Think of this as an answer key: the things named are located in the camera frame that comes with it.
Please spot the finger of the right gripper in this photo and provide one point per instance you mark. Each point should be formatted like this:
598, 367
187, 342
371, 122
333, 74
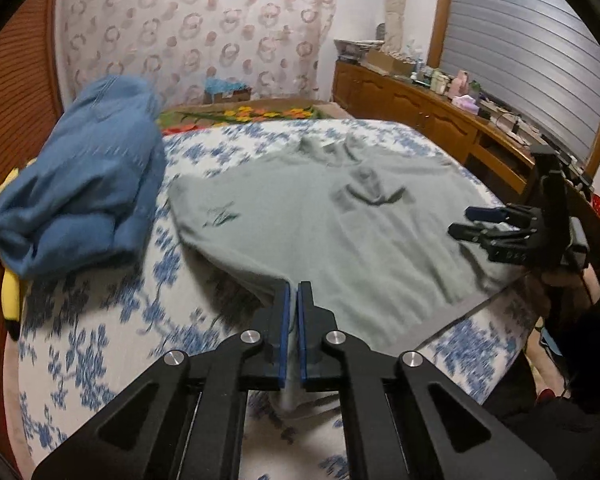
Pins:
480, 214
478, 234

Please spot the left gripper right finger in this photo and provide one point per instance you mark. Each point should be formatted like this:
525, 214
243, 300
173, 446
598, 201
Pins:
324, 350

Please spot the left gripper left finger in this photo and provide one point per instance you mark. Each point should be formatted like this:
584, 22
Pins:
257, 357

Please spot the grey-green pants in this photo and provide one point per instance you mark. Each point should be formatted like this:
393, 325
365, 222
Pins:
366, 226

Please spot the long wooden sideboard cabinet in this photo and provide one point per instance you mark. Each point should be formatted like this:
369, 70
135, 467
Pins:
501, 163

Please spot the pink tissue pack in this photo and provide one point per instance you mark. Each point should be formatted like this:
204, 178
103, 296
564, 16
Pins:
466, 103

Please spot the pink bottle on sideboard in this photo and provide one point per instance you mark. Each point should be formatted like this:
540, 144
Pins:
459, 86

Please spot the cardboard box on sideboard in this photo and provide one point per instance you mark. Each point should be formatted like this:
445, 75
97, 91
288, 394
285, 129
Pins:
389, 64

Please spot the blue floral white quilt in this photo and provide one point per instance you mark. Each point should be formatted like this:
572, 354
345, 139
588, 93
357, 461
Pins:
85, 339

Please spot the grey window roller blind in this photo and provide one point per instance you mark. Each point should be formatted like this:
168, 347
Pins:
536, 56

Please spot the folded blue denim jeans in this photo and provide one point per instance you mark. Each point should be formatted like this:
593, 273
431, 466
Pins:
89, 198

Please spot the tied beige curtain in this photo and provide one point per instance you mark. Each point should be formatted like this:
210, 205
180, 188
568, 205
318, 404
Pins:
395, 5

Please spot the colourful floral blanket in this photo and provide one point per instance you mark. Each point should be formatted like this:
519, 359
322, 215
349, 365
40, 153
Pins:
187, 118

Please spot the yellow plush toy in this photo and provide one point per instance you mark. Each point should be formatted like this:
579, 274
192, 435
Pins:
11, 300

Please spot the cardboard box with blue cloth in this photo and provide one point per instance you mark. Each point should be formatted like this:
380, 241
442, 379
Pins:
218, 90

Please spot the patterned pink circle curtain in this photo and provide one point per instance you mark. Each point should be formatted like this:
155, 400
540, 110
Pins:
271, 46

